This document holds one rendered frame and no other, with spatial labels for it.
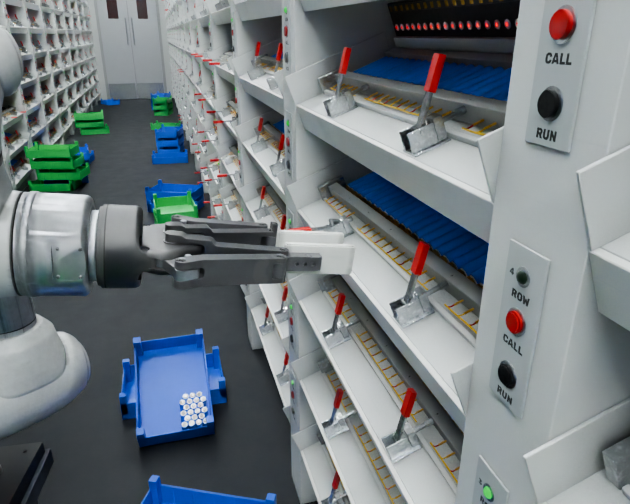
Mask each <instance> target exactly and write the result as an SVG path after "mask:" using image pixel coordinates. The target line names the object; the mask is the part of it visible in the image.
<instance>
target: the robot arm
mask: <svg viewBox="0 0 630 504"><path fill-rule="evenodd" d="M23 74H24V66H23V60H22V56H21V52H20V50H19V47H18V45H17V43H16V41H15V39H14V38H13V37H12V35H11V34H10V33H9V32H8V31H7V30H5V29H3V28H1V27H0V439H2V438H5V437H7V436H10V435H12V434H14V433H17V432H19V431H21V430H23V429H25V428H28V427H30V426H32V425H34V424H36V423H38V422H40V421H42V420H43V419H45V418H47V417H49V416H51V415H53V414H54V413H56V412H58V411H59V410H61V409H62V408H64V407H65V406H66V405H67V404H69V403H70V402H71V401H72V400H73V399H74V398H76V397H77V396H78V395H79V394H80V393H81V391H82V390H83V389H84V388H85V387H86V384H87V381H88V380H89V377H90V372H91V370H90V362H89V358H88V355H87V352H86V350H85V349H84V347H83V346H82V344H81V343H80V342H79V341H78V340H77V339H76V338H75V337H73V336H72V335H70V334H68V333H65V332H56V330H55V328H54V325H53V324H52V323H51V322H50V321H49V320H47V319H45V318H44V317H42V316H40V315H38V314H36V313H35V309H34V305H33V300H32V297H37V296H87V295H88V294H89V293H90V292H91V289H92V286H93V281H97V284H98V286H101V288H137V287H139V286H140V285H141V282H142V272H148V273H153V274H158V275H171V276H173V277H174V285H173V287H174V288H175V289H178V290H184V289H189V288H194V287H199V286H216V285H247V284H278V283H284V282H285V280H286V273H295V274H351V272H352V266H353V260H354V254H355V248H356V247H355V246H354V245H353V244H343V241H344V234H343V233H342V232H320V231H295V230H278V223H277V222H272V221H271V222H270V228H268V224H266V223H263V222H261V223H258V222H245V221H231V220H218V219H204V218H193V217H188V216H182V215H178V214H176V215H172V216H171V222H166V223H165V224H153V225H145V224H144V223H143V219H144V214H143V209H142V208H141V207H140V206H135V205H115V204H104V205H103V206H100V208H99V210H95V205H94V201H93V199H92V198H91V197H90V196H88V195H76V194H57V193H40V192H39V191H30V192H24V191H15V190H13V187H12V184H11V181H10V179H9V176H8V174H7V171H6V168H5V164H4V160H3V155H2V146H1V122H2V104H3V99H4V97H5V96H10V95H12V94H13V93H14V92H15V91H16V90H17V89H18V87H19V86H20V84H21V81H22V78H23ZM2 471H3V470H2V467H1V465H0V475H1V473H2Z"/></svg>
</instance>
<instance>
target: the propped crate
mask: <svg viewBox="0 0 630 504"><path fill-rule="evenodd" d="M195 331H196V334H192V335H184V336H177V337H169V338H162V339H155V340H147V341H141V339H140V337H136V338H133V345H134V368H135V398H136V428H137V429H136V436H137V440H138V443H139V446H140V447H145V446H151V445H156V444H162V443H167V442H173V441H178V440H184V439H189V438H194V437H200V436H205V435H211V434H215V432H214V417H213V409H212V401H211V394H210V386H209V378H208V370H207V362H206V355H205V347H204V339H203V332H202V329H196V330H195ZM198 391H201V392H202V394H203V396H205V397H206V398H207V408H208V416H206V424H207V426H203V427H198V428H192V429H186V430H182V428H181V417H180V405H179V401H180V400H182V395H183V394H185V393H186V394H188V395H189V394H190V393H192V392H194V393H195V394H196V393H197V392H198Z"/></svg>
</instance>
